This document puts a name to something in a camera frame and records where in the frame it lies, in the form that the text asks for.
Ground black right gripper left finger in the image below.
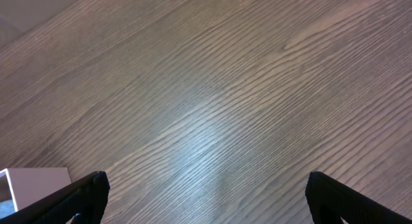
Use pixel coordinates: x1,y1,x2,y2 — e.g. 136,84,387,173
1,171,110,224

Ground white cardboard box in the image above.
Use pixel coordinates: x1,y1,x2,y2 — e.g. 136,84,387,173
1,167,71,212

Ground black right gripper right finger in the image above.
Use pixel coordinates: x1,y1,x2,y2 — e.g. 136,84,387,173
305,171,411,224

